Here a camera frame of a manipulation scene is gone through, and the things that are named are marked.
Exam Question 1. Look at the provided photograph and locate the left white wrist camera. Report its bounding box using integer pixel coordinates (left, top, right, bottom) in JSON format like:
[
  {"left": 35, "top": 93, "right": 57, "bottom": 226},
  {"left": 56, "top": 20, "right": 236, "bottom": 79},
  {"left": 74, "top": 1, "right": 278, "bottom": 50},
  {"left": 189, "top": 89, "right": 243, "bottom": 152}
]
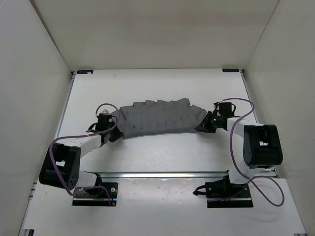
[{"left": 99, "top": 109, "right": 110, "bottom": 115}]

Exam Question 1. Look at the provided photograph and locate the right corner label sticker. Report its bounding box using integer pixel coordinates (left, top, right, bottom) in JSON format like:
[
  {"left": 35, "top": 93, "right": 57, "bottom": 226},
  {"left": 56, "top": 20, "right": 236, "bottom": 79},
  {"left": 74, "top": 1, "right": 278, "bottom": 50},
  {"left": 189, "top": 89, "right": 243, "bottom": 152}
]
[{"left": 222, "top": 68, "right": 239, "bottom": 73}]

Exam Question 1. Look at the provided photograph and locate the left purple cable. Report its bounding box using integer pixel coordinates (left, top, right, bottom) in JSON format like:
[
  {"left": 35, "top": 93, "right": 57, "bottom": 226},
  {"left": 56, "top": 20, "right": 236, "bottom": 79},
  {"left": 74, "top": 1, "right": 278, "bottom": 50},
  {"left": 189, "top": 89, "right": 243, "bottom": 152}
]
[{"left": 49, "top": 103, "right": 121, "bottom": 206}]

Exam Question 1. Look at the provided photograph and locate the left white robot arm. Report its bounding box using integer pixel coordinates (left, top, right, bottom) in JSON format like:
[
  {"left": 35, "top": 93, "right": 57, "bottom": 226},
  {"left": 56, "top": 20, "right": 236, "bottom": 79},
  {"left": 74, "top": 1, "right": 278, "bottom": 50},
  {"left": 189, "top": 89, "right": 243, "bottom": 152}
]
[{"left": 39, "top": 113, "right": 123, "bottom": 196}]

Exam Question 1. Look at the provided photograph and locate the grey pleated skirt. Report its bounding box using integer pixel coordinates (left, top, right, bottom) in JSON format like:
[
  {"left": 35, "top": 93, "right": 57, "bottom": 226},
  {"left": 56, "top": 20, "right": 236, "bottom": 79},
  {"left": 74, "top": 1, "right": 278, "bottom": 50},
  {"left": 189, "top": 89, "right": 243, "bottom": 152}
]
[{"left": 112, "top": 98, "right": 207, "bottom": 139}]

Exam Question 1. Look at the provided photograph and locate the purple cable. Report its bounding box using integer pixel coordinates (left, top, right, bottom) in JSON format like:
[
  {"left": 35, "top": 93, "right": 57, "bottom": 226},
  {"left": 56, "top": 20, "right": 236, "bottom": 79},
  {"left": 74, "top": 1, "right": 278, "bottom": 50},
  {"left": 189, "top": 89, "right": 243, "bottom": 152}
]
[
  {"left": 49, "top": 103, "right": 121, "bottom": 206},
  {"left": 216, "top": 97, "right": 285, "bottom": 207}
]

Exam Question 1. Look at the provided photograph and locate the left corner label sticker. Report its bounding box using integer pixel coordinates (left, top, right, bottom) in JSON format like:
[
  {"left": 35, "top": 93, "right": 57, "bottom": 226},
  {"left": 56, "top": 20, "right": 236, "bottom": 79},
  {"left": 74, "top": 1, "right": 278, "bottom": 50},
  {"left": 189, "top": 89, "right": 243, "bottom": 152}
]
[{"left": 76, "top": 70, "right": 94, "bottom": 74}]

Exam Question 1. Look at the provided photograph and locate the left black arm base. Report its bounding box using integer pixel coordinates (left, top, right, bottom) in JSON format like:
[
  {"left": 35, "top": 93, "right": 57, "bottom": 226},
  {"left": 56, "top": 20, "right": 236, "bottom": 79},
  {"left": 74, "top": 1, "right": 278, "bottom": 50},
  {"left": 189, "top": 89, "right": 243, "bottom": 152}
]
[{"left": 72, "top": 176, "right": 119, "bottom": 207}]

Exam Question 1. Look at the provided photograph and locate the corner label sticker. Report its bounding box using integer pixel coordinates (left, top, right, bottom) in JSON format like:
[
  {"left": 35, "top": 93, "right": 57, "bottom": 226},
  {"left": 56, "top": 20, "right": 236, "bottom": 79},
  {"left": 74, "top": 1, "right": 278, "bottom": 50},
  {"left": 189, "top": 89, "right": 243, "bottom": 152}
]
[
  {"left": 76, "top": 70, "right": 94, "bottom": 74},
  {"left": 222, "top": 68, "right": 239, "bottom": 73}
]

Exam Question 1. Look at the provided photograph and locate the aluminium table front rail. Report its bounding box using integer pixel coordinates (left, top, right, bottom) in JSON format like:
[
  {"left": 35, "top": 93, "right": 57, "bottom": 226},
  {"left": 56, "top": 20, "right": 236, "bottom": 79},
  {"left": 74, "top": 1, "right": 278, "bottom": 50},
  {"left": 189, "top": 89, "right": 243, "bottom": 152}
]
[{"left": 99, "top": 172, "right": 226, "bottom": 178}]

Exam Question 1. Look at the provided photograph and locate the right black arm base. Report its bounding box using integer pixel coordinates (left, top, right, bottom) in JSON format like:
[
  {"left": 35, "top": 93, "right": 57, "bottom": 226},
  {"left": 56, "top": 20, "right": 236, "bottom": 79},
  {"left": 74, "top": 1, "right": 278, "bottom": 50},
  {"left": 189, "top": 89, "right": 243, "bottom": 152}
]
[{"left": 193, "top": 177, "right": 253, "bottom": 208}]

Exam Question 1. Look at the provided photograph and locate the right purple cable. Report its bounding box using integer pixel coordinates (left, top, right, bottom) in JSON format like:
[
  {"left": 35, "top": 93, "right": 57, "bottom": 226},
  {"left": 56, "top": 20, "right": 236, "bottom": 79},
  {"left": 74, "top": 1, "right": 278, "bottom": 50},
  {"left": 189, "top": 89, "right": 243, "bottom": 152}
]
[{"left": 216, "top": 97, "right": 285, "bottom": 207}]

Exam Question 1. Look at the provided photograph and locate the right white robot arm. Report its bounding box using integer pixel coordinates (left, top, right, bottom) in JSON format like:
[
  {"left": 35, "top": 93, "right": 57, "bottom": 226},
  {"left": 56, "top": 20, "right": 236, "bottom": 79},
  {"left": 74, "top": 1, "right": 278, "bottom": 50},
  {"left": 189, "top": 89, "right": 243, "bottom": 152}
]
[{"left": 196, "top": 102, "right": 283, "bottom": 197}]

